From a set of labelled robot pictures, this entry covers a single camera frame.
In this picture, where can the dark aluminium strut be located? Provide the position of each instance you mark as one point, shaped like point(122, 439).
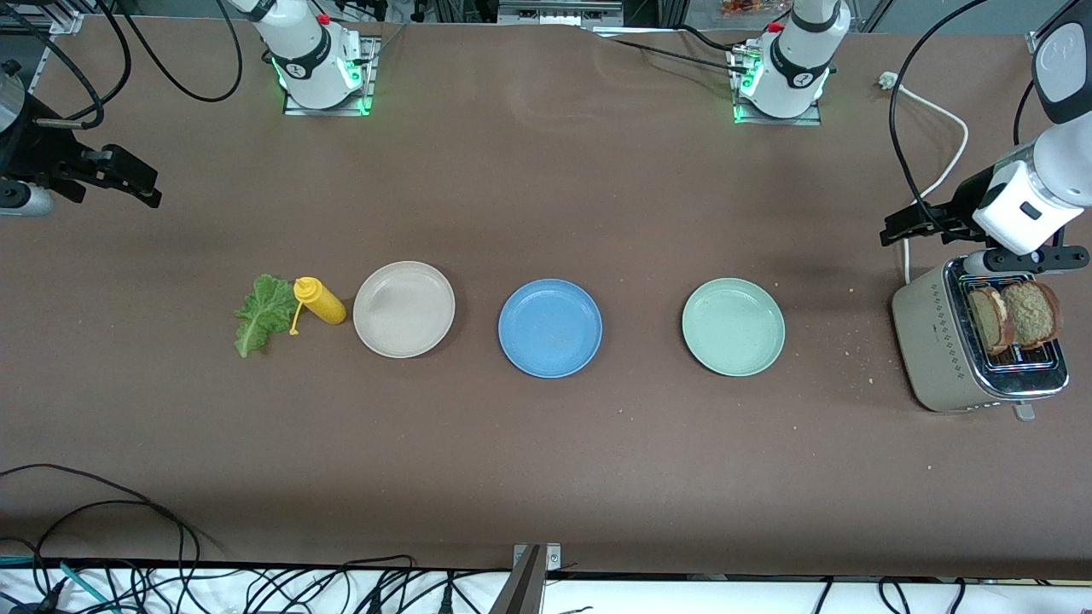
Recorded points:
point(520, 588)

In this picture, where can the pale green round plate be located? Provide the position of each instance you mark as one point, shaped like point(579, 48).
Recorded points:
point(734, 327)

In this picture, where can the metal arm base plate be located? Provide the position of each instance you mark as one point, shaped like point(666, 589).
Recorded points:
point(776, 121)
point(328, 112)

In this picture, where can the silver aluminium frame bar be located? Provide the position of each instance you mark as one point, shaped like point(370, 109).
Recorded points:
point(559, 12)

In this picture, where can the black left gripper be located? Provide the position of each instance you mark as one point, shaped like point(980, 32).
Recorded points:
point(962, 201)

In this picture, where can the brown table cover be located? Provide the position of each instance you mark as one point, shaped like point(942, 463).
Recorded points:
point(546, 469)

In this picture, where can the beige round plate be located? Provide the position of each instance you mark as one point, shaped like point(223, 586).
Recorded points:
point(403, 309)

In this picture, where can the small silver metal bracket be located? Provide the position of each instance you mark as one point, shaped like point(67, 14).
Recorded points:
point(553, 556)

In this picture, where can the orange snack packets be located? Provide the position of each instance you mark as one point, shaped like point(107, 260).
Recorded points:
point(742, 7)

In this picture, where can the beige two-slot toaster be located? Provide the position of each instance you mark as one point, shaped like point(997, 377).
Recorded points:
point(934, 341)

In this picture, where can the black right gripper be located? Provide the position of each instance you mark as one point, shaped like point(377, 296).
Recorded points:
point(34, 152)

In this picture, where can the blue round plate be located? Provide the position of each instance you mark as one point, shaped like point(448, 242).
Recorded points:
point(550, 328)

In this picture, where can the aluminium profile corner piece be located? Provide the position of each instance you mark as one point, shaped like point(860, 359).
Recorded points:
point(64, 21)

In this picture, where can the yellow squeeze bottle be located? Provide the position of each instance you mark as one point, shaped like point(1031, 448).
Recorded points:
point(324, 305)

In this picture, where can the green lettuce leaf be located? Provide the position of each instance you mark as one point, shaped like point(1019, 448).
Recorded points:
point(260, 315)

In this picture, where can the brown bread slice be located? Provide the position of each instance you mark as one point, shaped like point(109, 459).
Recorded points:
point(988, 322)
point(1031, 314)

